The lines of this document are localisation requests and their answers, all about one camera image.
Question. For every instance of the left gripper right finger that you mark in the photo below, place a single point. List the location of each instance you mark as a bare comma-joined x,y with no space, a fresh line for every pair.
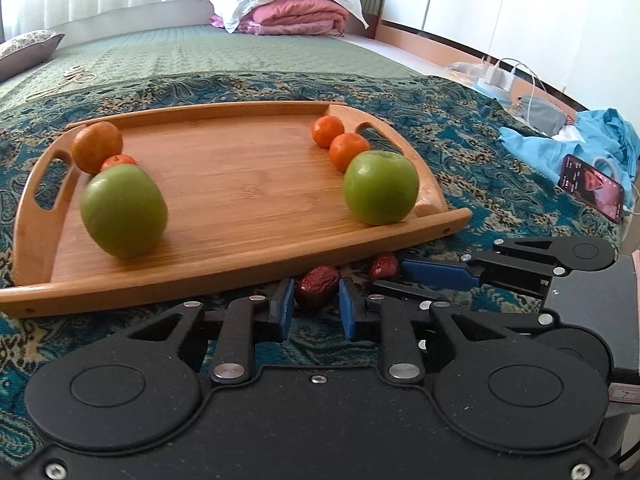
406,323

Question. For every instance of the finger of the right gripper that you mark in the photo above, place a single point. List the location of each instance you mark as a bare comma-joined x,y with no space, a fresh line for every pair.
575,252
521,276

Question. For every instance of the teal paisley blanket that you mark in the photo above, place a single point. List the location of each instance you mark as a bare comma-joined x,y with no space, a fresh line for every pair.
453,128

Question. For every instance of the large orange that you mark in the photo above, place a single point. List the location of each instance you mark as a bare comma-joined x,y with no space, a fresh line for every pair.
94,144

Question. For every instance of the grey pouch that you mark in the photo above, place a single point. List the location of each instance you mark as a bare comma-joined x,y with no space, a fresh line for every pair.
542,115

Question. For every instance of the wooden serving tray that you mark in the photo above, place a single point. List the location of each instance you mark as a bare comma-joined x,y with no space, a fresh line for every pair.
250,199

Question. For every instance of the red date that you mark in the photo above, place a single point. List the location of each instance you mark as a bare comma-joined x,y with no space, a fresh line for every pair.
385,266
318,284

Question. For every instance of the green quilted mattress cover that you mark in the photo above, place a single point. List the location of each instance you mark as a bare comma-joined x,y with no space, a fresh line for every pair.
180,51

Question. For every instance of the light blue cloth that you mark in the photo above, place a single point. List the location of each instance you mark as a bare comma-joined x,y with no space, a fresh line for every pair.
602,138

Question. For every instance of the pink folded blanket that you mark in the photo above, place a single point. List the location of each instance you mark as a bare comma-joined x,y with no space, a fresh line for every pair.
295,18

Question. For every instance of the right green apple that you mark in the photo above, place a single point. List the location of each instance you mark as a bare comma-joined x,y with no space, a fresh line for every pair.
380,187

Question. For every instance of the left green apple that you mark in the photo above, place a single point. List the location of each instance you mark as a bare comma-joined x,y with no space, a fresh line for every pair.
123,211

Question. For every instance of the grey floral pillow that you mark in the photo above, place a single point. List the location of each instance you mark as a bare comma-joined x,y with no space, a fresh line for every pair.
27,50

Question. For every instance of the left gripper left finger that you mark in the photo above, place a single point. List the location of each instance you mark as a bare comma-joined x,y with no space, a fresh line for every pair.
185,331

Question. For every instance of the small tangerine back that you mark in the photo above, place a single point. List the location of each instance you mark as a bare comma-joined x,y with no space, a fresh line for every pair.
325,129

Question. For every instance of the green apple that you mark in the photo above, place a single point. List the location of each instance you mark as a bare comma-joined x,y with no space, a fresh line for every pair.
123,211
380,187

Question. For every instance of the smartphone with lit screen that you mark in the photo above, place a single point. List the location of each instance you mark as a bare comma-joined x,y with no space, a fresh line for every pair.
592,187

